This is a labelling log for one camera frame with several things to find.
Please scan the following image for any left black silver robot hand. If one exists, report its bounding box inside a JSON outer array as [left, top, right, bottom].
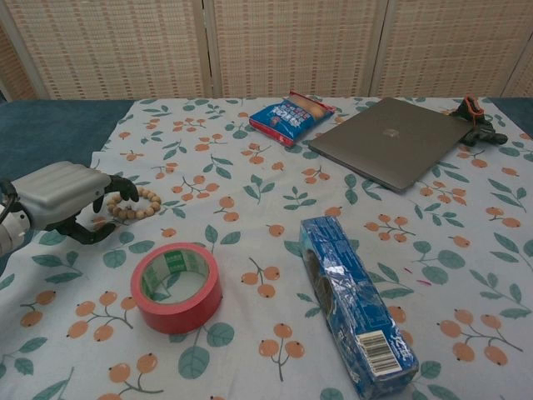
[[10, 161, 140, 246]]

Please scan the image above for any wooden bead bracelet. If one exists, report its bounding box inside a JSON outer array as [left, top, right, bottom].
[[107, 187, 162, 223]]

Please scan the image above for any woven bamboo folding screen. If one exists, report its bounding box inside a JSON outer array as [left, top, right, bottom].
[[0, 0, 533, 102]]

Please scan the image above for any red tape roll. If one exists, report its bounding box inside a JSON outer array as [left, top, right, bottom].
[[130, 242, 224, 335]]

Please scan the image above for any floral tablecloth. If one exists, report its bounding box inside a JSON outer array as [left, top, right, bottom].
[[0, 96, 533, 400]]

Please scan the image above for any blue snack bag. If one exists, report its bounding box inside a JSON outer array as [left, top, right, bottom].
[[248, 89, 337, 149]]

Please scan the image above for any blue cookie box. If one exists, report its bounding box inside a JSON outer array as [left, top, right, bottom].
[[299, 216, 420, 397]]

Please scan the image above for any grey laptop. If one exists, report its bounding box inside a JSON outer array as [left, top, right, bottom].
[[306, 97, 474, 193]]

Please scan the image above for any black glove with orange band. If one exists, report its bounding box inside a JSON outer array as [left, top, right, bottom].
[[451, 94, 509, 147]]

